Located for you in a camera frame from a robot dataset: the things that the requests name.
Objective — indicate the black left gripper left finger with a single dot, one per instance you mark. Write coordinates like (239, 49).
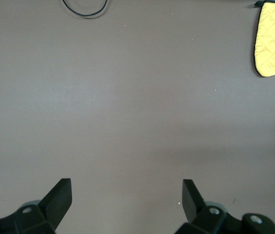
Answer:
(54, 204)

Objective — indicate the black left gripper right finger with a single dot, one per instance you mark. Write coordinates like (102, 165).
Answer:
(190, 204)

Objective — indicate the yellow quilted oven mitt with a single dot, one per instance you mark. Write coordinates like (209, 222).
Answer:
(271, 41)

